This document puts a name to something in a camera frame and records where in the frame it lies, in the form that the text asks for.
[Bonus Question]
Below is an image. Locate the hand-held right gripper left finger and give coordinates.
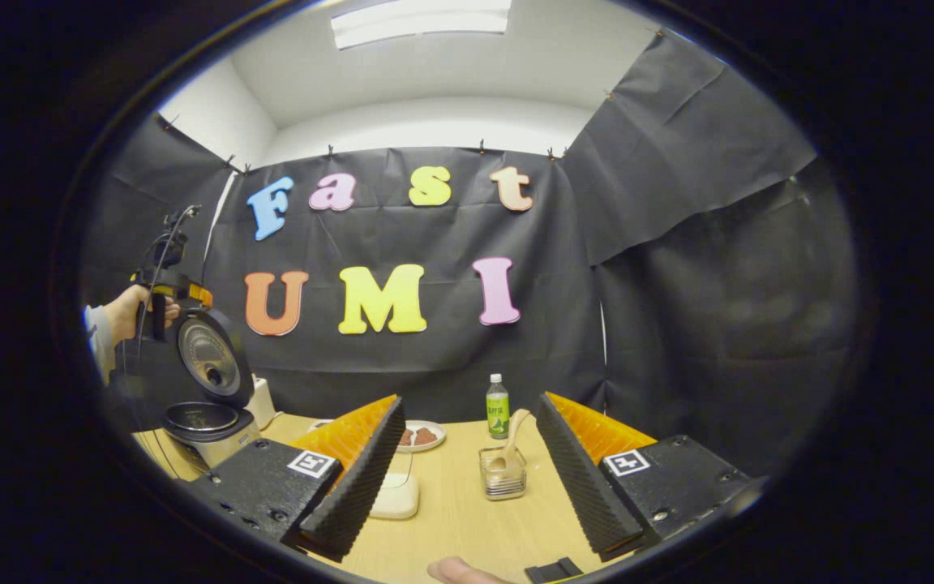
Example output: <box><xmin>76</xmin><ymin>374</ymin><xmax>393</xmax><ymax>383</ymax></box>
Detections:
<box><xmin>191</xmin><ymin>395</ymin><xmax>407</xmax><ymax>563</ymax></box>

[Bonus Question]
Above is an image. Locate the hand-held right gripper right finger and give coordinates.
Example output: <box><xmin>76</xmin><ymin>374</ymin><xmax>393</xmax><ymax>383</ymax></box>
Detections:
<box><xmin>533</xmin><ymin>392</ymin><xmax>768</xmax><ymax>560</ymax></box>

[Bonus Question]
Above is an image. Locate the dark grey rice cooker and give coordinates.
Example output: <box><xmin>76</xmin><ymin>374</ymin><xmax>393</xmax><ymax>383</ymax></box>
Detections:
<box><xmin>161</xmin><ymin>307</ymin><xmax>263</xmax><ymax>471</ymax></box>

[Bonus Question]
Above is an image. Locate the metal wire chopstick holder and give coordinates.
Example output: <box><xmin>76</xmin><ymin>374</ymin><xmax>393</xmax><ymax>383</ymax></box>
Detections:
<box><xmin>479</xmin><ymin>444</ymin><xmax>529</xmax><ymax>501</ymax></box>

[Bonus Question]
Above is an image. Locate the wooden spoon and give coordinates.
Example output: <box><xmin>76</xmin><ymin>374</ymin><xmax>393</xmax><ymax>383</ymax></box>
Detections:
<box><xmin>489</xmin><ymin>408</ymin><xmax>534</xmax><ymax>473</ymax></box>

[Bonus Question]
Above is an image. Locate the small black block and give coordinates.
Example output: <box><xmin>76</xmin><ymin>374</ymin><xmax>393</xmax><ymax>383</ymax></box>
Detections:
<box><xmin>525</xmin><ymin>557</ymin><xmax>584</xmax><ymax>584</ymax></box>

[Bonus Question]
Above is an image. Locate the white oval plate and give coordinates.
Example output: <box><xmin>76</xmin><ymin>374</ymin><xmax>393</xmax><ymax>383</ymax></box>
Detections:
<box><xmin>398</xmin><ymin>419</ymin><xmax>447</xmax><ymax>453</ymax></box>

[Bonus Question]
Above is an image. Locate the green label drink bottle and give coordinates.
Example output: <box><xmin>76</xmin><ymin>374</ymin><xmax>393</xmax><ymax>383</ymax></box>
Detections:
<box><xmin>486</xmin><ymin>373</ymin><xmax>511</xmax><ymax>440</ymax></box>

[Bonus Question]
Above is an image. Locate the black backdrop cloth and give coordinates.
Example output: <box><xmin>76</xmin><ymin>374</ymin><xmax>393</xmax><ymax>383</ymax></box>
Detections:
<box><xmin>82</xmin><ymin>28</ymin><xmax>857</xmax><ymax>479</ymax></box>

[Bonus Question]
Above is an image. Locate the long ceiling light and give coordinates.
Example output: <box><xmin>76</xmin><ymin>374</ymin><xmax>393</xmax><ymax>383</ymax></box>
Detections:
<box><xmin>331</xmin><ymin>0</ymin><xmax>512</xmax><ymax>49</ymax></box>

